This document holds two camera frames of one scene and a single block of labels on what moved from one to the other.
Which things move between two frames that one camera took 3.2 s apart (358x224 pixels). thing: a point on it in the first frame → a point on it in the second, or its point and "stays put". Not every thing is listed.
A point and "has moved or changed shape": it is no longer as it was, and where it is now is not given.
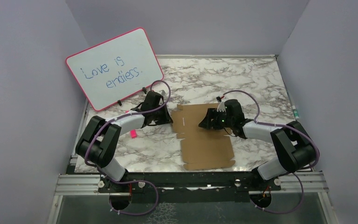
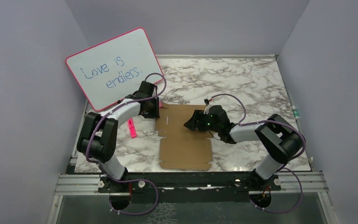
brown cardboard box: [203, 148] has moved or changed shape
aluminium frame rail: [88, 184] stays put
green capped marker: [295, 113] stays put
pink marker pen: [133, 134] stays put
